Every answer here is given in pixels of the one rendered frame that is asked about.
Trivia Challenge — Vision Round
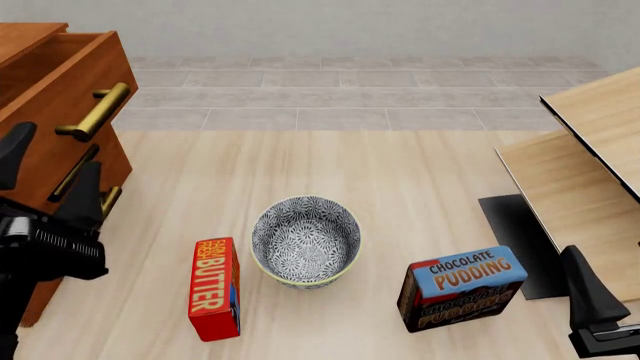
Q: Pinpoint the bright brass drawer handle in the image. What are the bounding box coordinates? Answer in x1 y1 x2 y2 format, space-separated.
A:
54 81 132 144

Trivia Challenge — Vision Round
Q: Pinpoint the red butter box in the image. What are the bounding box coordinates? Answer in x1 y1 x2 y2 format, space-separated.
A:
187 236 242 343

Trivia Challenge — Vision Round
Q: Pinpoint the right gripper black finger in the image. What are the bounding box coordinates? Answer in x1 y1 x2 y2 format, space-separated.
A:
559 244 632 332

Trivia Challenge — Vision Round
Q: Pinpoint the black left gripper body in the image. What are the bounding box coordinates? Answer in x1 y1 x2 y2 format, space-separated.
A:
0 197 110 282

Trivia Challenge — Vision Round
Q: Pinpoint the pale wooden shelf unit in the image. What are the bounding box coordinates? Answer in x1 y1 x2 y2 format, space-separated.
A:
493 66 640 303

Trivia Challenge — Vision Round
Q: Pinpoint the dark brass drawer handle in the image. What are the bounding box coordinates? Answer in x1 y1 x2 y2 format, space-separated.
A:
47 143 101 204

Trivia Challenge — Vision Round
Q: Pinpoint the blue chocolate pudding box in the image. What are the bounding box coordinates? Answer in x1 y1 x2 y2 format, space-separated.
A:
396 244 529 334

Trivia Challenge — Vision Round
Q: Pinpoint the open wooden drawer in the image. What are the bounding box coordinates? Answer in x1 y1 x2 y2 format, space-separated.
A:
0 30 141 177

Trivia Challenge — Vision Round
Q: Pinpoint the closed wooden drawer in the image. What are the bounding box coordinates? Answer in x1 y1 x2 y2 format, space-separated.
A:
29 125 134 222
19 166 134 328

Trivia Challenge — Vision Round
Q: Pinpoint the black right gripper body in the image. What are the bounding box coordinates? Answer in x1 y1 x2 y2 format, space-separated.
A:
568 313 640 360

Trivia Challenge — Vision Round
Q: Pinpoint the patterned black and white bowl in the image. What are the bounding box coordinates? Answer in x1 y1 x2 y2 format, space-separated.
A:
250 194 363 291

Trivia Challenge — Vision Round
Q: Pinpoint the short brass drawer handle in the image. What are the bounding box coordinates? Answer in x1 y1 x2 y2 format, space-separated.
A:
99 185 123 219

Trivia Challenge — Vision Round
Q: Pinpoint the wooden cabinet with drawers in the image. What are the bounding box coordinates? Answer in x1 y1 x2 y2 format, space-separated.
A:
0 21 141 328

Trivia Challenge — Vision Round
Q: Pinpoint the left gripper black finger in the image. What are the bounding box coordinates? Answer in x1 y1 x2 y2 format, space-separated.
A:
54 160 104 231
0 121 38 191

